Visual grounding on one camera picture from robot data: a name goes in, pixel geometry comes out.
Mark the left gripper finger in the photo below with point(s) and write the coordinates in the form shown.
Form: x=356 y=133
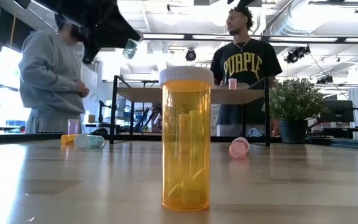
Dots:
x=117 y=28

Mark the teal pill bottle white cap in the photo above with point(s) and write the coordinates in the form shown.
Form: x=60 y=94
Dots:
x=89 y=141
x=130 y=49

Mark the pink pill bottle white cap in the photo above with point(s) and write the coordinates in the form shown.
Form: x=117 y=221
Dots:
x=238 y=148
x=232 y=84

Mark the purple pill bottle white cap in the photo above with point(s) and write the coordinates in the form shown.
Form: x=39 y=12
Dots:
x=73 y=127

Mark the orange pill bottle white cap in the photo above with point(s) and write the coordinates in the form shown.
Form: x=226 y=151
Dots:
x=185 y=140
x=67 y=139

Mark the wooden shelf black metal legs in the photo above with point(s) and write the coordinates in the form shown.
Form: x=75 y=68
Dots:
x=141 y=95

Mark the person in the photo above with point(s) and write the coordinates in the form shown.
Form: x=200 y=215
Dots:
x=247 y=62
x=48 y=77

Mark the black ceiling spotlight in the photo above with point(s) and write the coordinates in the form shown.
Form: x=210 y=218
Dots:
x=190 y=55

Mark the linear ceiling light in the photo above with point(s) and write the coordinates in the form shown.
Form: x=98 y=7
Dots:
x=306 y=39

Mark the black spotlight cluster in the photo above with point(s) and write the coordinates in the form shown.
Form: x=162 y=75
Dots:
x=297 y=54

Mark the cardboard box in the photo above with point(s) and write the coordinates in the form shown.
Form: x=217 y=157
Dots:
x=89 y=119

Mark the large window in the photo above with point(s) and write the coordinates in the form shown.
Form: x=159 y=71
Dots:
x=6 y=93

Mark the potted green plant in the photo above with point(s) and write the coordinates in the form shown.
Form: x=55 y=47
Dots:
x=294 y=102

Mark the black track spotlights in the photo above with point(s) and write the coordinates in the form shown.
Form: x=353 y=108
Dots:
x=325 y=79

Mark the blue white rounded object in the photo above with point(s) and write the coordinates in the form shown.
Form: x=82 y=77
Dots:
x=255 y=132

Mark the black computer monitor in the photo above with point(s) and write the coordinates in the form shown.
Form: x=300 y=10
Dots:
x=337 y=111

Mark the silver air duct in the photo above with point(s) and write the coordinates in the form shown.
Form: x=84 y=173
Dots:
x=300 y=21

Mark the black metal rig frame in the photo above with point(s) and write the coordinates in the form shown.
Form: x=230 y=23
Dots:
x=26 y=137

